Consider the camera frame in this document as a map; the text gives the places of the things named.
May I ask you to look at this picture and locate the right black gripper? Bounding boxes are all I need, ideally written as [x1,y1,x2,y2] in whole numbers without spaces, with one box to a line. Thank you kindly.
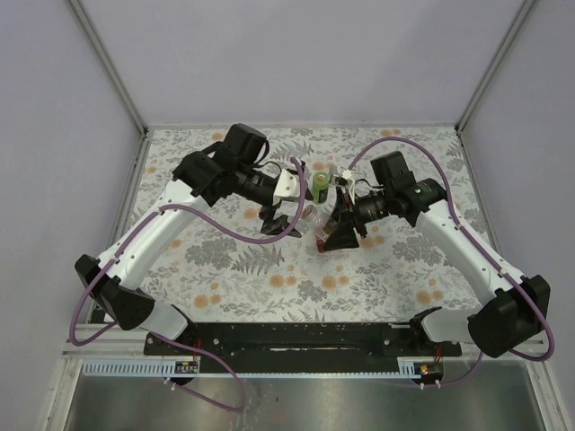
[322,186,393,252]

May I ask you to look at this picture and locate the red pill organizer box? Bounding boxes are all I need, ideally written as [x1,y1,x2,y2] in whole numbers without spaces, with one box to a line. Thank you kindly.
[314,226,335,253]

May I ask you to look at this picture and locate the clear small pill bottle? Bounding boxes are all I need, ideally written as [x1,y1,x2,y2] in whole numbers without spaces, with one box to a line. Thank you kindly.
[300,205,324,225]

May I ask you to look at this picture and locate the green pill bottle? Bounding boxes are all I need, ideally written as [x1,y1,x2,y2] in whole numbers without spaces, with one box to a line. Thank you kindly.
[312,172,330,205]

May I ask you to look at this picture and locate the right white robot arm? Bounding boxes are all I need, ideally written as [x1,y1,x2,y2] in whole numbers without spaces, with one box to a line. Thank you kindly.
[322,152,550,357]

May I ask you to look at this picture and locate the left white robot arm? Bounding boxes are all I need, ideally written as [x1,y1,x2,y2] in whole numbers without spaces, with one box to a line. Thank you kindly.
[75,124,307,355]

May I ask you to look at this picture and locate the floral table mat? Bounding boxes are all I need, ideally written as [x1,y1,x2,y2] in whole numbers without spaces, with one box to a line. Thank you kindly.
[141,127,488,322]

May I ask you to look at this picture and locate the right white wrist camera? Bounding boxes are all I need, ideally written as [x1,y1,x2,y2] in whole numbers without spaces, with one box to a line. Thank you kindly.
[329,166,356,203]

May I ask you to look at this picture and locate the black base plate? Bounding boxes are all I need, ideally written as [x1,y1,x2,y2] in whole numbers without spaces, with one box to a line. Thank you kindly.
[143,322,462,378]

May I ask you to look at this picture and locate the aluminium frame rail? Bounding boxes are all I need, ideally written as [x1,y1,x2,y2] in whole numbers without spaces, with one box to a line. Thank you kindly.
[67,321,522,358]

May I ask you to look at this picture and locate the white slotted cable duct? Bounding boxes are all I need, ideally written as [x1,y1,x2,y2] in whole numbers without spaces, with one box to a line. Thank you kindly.
[82,359,199,378]

